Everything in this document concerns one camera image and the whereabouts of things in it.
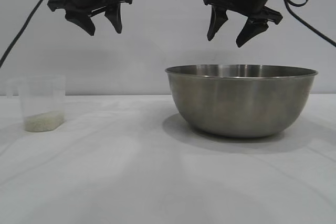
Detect black looping cable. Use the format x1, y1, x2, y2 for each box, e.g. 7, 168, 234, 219
275, 0, 336, 48

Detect white rice grains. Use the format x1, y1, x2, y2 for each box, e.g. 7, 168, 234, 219
25, 111, 65, 132

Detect stainless steel mixing bowl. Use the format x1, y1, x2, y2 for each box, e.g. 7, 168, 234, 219
164, 63, 318, 138

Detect long black cable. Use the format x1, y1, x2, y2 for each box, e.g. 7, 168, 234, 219
0, 0, 55, 66

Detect clear plastic measuring cup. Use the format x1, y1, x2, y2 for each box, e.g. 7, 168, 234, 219
6, 74, 66, 132

